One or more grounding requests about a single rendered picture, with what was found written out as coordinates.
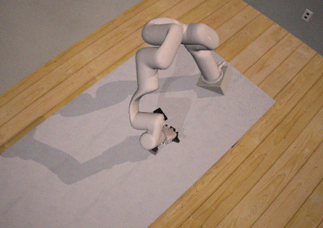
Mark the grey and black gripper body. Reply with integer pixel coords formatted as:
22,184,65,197
162,125,177,144

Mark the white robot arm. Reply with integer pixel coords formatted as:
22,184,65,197
129,17,225,155

